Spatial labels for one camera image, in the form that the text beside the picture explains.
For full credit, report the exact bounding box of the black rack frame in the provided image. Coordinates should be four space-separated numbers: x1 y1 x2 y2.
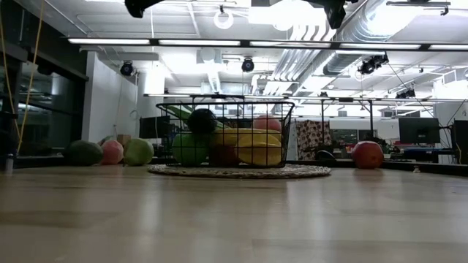
320 97 374 147

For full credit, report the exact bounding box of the long linear ceiling light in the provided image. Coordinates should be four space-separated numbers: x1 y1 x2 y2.
67 36 468 52

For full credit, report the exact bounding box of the pale pink peach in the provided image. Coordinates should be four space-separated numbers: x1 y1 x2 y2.
252 115 282 132

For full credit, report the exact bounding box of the black monitor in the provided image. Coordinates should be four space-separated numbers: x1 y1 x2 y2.
138 115 171 139
398 117 441 145
453 119 468 165

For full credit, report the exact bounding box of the round woven straw mat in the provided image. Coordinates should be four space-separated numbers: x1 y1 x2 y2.
147 163 333 180

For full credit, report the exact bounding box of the light green pear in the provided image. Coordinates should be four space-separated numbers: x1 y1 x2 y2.
123 137 155 167

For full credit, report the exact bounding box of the shiny red fruit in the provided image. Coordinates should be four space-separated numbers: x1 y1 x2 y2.
208 144 241 167

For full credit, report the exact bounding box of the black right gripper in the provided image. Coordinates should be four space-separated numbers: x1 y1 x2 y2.
305 0 361 29

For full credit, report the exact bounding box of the red apple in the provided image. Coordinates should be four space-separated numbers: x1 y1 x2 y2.
351 140 385 170

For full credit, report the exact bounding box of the silver ventilation duct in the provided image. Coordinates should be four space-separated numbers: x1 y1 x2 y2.
323 0 403 76

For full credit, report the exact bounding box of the pink peach with green leaf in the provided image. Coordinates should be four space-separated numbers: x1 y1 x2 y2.
97 135 125 166

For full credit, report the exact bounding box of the black wire basket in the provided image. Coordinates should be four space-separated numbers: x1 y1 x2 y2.
156 101 295 169

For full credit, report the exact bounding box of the green apple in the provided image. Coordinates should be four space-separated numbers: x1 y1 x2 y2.
171 131 210 167

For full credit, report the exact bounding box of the dark green avocado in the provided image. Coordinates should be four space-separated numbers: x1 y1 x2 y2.
64 140 105 167

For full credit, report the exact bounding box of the dark purple mangosteen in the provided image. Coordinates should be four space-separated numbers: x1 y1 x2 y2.
186 108 219 134

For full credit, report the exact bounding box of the white hanging ring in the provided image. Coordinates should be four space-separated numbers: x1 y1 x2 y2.
214 9 235 30

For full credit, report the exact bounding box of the yellow cable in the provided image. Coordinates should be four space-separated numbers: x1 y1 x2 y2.
0 0 45 154

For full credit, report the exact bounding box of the patterned cloth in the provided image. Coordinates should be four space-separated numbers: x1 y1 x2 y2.
295 119 332 161

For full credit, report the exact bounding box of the yellow banana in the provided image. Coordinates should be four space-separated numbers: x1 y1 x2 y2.
211 127 282 147

